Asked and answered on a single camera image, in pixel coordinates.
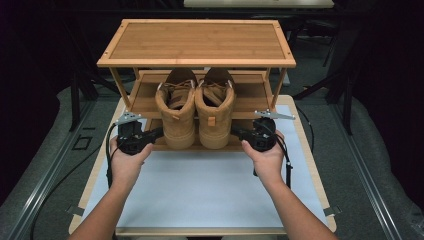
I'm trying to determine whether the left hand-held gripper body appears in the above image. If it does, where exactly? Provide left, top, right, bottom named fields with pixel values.
left=114, top=111, right=149, bottom=156

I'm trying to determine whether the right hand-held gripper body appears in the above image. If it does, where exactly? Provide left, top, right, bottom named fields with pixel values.
left=248, top=109, right=296, bottom=153

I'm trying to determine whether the tan suede boot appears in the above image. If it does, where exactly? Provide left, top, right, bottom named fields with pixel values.
left=154, top=67, right=199, bottom=150
left=194, top=67, right=237, bottom=150

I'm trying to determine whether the wooden shoe rack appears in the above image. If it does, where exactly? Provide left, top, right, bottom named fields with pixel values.
left=96, top=18, right=297, bottom=153

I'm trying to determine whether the person's left hand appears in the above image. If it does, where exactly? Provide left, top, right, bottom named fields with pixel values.
left=109, top=135, right=155, bottom=188

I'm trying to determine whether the person's right hand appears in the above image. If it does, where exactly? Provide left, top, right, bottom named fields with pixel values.
left=241, top=130, right=286, bottom=184

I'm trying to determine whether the white table mat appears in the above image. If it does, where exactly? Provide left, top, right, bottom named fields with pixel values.
left=81, top=104, right=330, bottom=230

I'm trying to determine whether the black metal stand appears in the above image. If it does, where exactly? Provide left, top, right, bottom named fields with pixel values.
left=293, top=29, right=355, bottom=136
left=63, top=19, right=121, bottom=133

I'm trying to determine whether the left hand-held gripper cable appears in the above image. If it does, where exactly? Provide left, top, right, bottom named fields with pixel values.
left=105, top=122, right=120, bottom=190

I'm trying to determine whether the hand-held gripper cable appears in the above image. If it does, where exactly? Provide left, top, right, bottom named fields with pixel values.
left=105, top=122, right=120, bottom=190
left=274, top=132, right=294, bottom=190

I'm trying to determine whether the right hand-held gripper cable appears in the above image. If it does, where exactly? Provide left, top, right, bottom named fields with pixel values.
left=274, top=132, right=294, bottom=190

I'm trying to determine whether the black floor cable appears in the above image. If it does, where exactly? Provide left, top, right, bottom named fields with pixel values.
left=29, top=145, right=102, bottom=240
left=295, top=105, right=316, bottom=155

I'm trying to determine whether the metal floor rail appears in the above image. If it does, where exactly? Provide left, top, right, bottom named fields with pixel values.
left=6, top=99, right=98, bottom=240
left=329, top=103, right=405, bottom=240

